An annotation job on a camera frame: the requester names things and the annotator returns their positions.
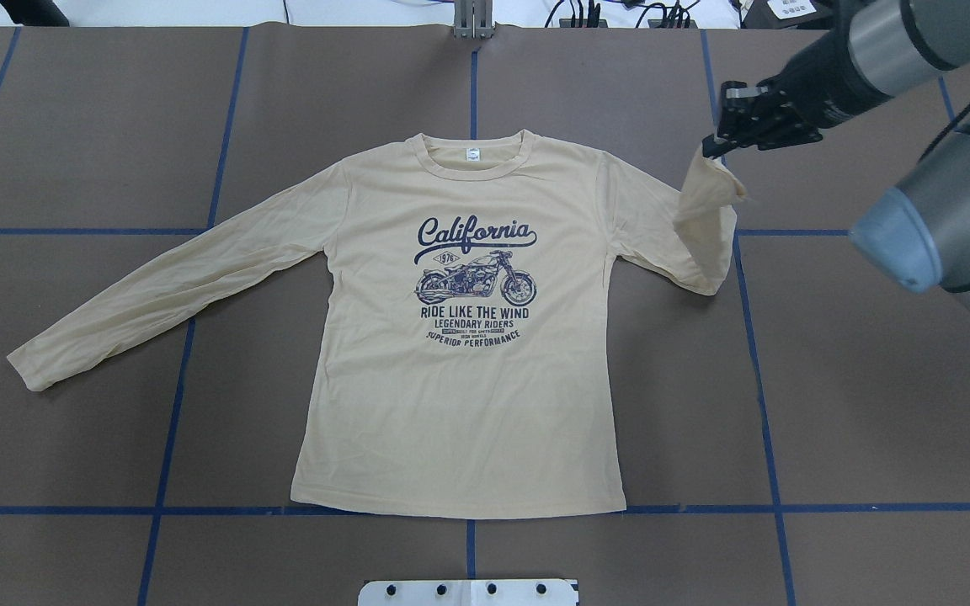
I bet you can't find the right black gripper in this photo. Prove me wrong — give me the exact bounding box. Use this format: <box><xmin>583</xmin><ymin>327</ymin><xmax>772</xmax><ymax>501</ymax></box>
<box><xmin>701</xmin><ymin>73</ymin><xmax>827</xmax><ymax>160</ymax></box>

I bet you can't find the beige long-sleeve printed shirt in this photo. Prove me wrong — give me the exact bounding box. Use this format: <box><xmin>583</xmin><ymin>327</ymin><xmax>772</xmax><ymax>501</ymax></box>
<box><xmin>7</xmin><ymin>130</ymin><xmax>746</xmax><ymax>520</ymax></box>

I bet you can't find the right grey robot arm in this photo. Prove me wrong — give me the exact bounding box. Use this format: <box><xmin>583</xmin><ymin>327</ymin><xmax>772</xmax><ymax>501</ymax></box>
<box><xmin>701</xmin><ymin>1</ymin><xmax>970</xmax><ymax>313</ymax></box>

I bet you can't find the aluminium frame post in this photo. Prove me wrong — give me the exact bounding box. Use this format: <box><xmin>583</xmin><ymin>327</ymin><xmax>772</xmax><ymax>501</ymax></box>
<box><xmin>451</xmin><ymin>0</ymin><xmax>495</xmax><ymax>40</ymax></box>

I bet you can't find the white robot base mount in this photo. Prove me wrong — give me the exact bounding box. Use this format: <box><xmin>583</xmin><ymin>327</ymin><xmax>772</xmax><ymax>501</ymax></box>
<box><xmin>357</xmin><ymin>578</ymin><xmax>581</xmax><ymax>605</ymax></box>

